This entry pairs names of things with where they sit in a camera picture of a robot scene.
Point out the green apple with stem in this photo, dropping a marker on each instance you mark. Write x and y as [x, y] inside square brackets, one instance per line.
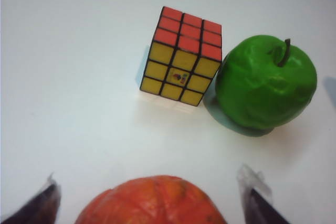
[262, 90]

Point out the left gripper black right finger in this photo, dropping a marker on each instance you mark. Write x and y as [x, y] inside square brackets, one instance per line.
[258, 208]

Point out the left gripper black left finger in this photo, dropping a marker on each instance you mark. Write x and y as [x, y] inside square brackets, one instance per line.
[39, 208]

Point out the Rubik's cube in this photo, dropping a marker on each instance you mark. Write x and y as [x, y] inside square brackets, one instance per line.
[181, 77]

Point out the wrinkled orange fruit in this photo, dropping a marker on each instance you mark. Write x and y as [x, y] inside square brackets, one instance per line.
[152, 203]

